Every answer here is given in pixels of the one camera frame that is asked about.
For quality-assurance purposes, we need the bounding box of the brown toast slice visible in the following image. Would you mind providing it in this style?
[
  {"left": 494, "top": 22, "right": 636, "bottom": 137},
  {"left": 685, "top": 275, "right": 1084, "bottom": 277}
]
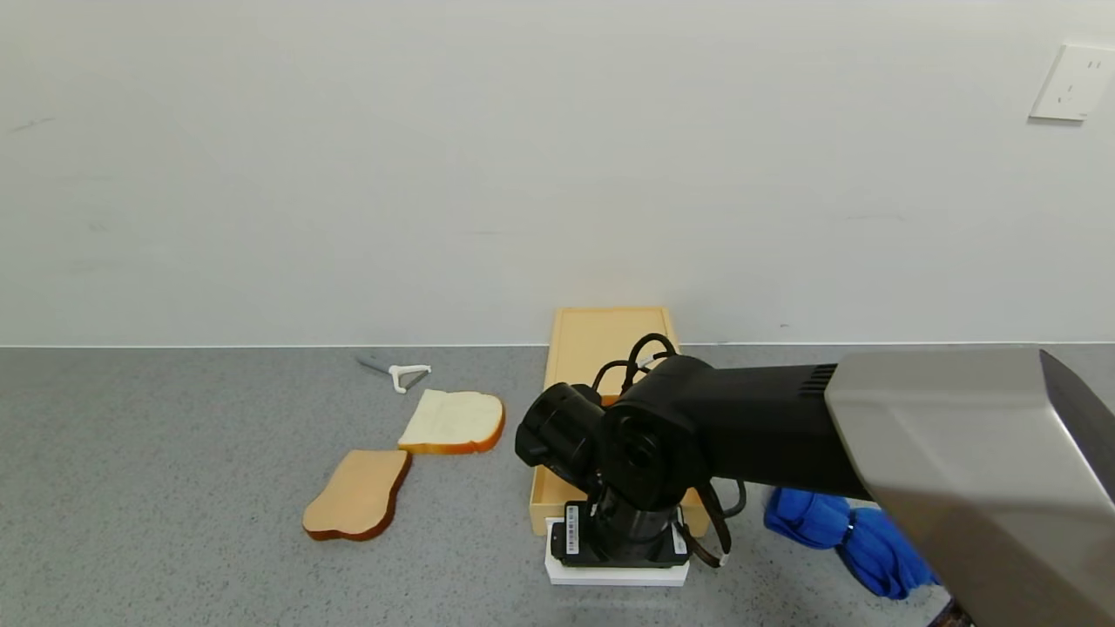
[{"left": 302, "top": 449, "right": 413, "bottom": 542}]

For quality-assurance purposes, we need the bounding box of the black cable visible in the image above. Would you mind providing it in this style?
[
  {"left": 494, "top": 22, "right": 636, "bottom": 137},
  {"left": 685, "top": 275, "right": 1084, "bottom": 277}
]
[{"left": 591, "top": 332, "right": 750, "bottom": 570}]

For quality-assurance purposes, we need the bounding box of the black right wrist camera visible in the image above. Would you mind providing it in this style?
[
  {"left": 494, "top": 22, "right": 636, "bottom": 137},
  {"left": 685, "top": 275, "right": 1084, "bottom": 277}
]
[{"left": 514, "top": 382, "right": 608, "bottom": 495}]

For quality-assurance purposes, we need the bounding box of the blue cloth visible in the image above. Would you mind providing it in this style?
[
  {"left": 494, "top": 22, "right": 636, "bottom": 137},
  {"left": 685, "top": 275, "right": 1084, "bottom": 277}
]
[{"left": 764, "top": 487, "right": 943, "bottom": 601}]

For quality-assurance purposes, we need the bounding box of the white wall outlet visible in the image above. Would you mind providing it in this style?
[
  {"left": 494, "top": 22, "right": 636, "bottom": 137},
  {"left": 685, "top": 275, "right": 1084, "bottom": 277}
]
[{"left": 1029, "top": 44, "right": 1115, "bottom": 123}]

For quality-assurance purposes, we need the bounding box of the white peeler with grey handle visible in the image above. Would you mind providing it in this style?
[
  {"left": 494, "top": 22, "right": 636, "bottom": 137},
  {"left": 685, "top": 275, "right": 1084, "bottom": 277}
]
[{"left": 355, "top": 357, "right": 433, "bottom": 395}]

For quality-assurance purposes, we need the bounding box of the white bread slice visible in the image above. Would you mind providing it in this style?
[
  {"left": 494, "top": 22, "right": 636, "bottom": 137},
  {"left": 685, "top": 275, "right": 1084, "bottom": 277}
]
[{"left": 399, "top": 389, "right": 507, "bottom": 456}]

